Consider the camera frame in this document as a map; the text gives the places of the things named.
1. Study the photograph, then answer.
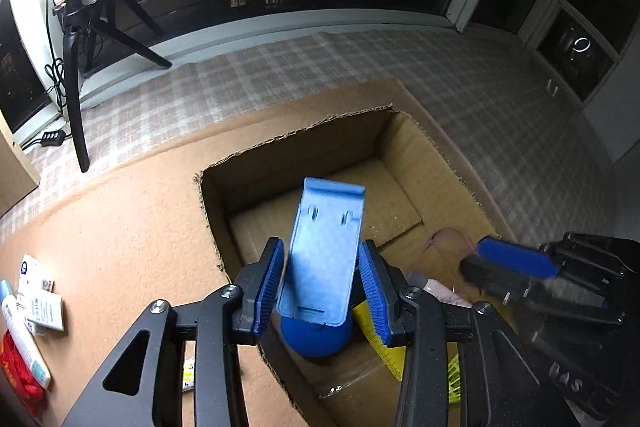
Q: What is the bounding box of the pink hair tie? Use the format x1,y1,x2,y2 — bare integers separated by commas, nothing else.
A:
422,227,478,258

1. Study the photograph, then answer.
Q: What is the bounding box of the white printed tissue pack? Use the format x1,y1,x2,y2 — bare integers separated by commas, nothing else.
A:
19,254,55,293

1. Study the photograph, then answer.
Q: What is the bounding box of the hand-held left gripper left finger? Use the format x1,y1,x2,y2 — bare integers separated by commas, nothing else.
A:
60,236,286,427

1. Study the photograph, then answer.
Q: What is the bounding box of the yellow shuttlecock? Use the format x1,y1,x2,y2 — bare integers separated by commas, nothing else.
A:
447,354,463,403

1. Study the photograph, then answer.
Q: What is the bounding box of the blue folding phone stand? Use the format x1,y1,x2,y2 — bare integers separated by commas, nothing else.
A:
276,177,365,360

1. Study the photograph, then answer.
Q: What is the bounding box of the cardboard box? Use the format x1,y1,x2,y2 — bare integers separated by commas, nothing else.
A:
194,104,521,414

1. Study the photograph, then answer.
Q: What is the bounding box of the white bottle with blue cap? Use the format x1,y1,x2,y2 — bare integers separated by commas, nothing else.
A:
0,279,52,390

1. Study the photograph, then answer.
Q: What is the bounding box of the red cloth bag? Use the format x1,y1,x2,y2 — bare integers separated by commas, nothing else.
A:
0,332,46,403

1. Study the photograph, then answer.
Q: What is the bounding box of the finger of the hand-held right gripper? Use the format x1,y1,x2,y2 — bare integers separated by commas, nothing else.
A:
460,256,551,308
476,237,561,279

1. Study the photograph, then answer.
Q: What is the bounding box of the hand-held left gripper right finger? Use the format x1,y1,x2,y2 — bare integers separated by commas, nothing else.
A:
357,239,571,427

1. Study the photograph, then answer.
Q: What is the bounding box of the light wooden board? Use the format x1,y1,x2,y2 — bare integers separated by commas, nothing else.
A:
0,122,42,215

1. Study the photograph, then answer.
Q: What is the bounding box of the checked mat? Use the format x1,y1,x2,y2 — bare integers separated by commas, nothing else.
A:
0,27,621,228

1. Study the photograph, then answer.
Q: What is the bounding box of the black ring light cable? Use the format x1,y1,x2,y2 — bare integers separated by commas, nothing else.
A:
22,0,68,148

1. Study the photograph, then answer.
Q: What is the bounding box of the yellow and black packet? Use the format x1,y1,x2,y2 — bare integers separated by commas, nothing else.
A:
352,302,407,380

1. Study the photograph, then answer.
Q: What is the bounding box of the white charger plug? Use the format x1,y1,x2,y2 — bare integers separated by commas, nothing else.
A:
22,289,66,335

